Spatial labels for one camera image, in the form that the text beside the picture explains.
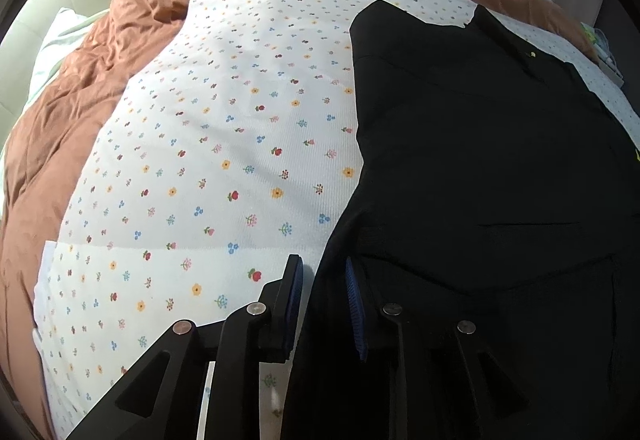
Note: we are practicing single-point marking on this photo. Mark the white floral bed sheet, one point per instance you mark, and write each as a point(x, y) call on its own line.
point(200, 145)

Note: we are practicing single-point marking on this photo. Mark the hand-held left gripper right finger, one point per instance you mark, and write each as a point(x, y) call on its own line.
point(354, 305)

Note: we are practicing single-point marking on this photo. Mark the brown quilt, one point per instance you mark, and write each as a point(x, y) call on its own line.
point(75, 95)

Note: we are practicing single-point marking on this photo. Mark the black garment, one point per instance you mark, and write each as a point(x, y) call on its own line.
point(475, 145)

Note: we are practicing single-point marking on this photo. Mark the white pillow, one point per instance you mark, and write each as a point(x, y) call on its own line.
point(60, 36)

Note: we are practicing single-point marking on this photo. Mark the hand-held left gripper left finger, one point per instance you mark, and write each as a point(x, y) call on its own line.
point(294, 284)

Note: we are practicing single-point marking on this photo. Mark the pile of small bedside things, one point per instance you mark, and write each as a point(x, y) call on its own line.
point(602, 53)

